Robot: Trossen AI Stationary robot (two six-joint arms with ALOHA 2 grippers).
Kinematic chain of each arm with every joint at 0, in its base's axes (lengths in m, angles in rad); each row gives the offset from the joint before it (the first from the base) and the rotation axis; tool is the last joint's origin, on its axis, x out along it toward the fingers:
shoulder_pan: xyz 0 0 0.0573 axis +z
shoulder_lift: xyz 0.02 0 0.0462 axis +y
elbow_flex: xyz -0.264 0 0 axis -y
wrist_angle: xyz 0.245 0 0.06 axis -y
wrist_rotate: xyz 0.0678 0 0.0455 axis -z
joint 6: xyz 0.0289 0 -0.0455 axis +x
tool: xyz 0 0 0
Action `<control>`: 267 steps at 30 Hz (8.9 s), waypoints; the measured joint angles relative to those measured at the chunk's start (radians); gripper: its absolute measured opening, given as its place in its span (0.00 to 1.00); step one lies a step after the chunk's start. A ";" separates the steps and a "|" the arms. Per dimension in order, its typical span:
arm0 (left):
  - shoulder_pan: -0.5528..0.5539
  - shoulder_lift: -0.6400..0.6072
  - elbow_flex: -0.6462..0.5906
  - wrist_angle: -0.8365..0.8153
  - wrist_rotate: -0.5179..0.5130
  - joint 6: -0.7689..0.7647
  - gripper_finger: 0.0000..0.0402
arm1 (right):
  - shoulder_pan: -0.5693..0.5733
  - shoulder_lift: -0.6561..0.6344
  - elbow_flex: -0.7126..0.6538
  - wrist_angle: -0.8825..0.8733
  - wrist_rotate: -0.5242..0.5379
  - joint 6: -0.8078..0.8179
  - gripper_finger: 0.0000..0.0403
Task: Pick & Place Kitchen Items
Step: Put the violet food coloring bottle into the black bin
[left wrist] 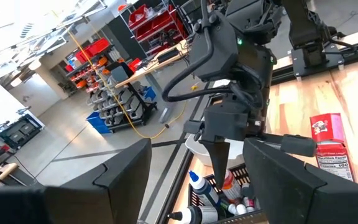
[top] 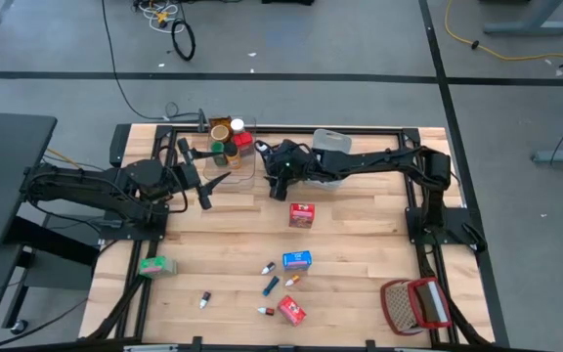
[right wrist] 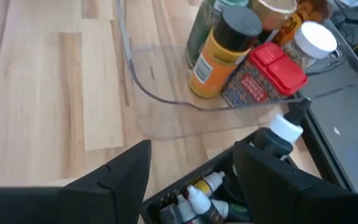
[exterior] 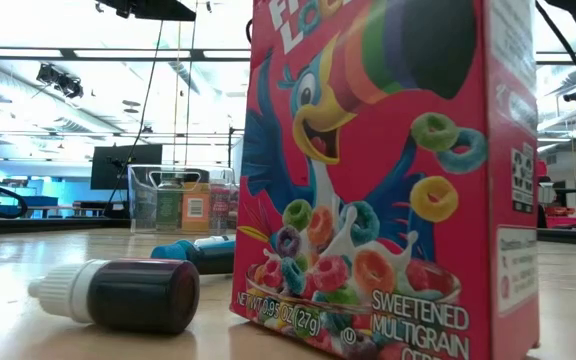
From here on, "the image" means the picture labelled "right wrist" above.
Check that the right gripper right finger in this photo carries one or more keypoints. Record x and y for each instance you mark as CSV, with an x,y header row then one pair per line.
x,y
291,202

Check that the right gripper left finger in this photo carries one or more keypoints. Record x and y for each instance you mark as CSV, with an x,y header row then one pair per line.
x,y
104,199

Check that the black food colour bottle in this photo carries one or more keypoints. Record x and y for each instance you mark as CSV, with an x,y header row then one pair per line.
x,y
278,133

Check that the yellow dropper bottle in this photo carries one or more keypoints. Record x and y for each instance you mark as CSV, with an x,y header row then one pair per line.
x,y
207,185

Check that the red lid spice tin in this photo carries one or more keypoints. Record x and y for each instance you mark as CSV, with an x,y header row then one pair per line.
x,y
259,81

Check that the orange spice jar black lid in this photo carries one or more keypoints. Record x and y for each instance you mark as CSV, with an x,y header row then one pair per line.
x,y
213,71

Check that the white lid glass jar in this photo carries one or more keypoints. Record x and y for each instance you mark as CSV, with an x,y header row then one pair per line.
x,y
312,40

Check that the green lid spice jar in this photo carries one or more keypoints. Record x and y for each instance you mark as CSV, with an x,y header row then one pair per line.
x,y
200,31

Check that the clear plastic bin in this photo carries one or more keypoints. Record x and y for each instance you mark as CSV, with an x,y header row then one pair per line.
x,y
166,118

